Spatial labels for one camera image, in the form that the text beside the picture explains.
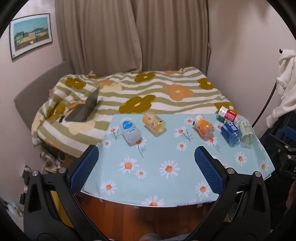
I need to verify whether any cup with red green label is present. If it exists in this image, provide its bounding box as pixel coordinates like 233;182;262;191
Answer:
216;106;242;124

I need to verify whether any pale green clear cup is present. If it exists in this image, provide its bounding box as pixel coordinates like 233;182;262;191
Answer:
239;119;255;148

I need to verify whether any white hoodie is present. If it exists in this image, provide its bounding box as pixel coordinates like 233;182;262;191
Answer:
266;49;296;129

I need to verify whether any clear cup with orange fruit print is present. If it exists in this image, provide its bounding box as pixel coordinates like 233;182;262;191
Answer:
193;115;215;141

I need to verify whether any white cup with blue label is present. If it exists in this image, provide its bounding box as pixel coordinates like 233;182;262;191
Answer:
119;119;141;146

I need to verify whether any beige curtain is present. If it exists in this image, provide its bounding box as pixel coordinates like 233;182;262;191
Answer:
130;0;212;75
55;0;143;75

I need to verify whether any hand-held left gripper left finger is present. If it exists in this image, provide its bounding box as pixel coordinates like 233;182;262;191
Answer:
23;145;107;241

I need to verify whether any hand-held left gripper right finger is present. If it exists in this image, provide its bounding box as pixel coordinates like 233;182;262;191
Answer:
185;146;271;241

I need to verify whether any black equipment stand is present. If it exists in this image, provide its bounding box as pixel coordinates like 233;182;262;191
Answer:
258;113;296;186

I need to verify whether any striped floral blanket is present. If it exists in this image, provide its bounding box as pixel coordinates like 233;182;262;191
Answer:
31;66;234;158

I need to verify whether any light blue daisy tablecloth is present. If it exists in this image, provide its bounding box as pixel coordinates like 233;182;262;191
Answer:
81;113;275;207

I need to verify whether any floor clutter pile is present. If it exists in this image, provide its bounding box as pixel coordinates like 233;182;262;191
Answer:
20;142;71;209

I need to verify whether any black curved cable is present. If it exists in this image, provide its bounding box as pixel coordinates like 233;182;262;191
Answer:
252;80;278;128

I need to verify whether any grey bed headboard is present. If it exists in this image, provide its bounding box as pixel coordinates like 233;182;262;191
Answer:
14;61;73;124

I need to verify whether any framed picture of houses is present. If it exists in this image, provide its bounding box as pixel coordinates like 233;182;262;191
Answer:
9;13;54;61

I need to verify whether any grey laptop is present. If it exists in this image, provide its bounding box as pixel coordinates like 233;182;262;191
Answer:
65;86;101;122

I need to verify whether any clear cup with orange label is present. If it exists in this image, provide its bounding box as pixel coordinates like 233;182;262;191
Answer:
142;112;166;135

